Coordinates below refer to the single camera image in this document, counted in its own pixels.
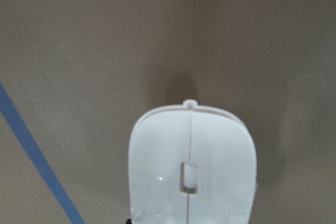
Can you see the white computer mouse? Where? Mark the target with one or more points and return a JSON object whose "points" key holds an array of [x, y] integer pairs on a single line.
{"points": [[190, 163]]}

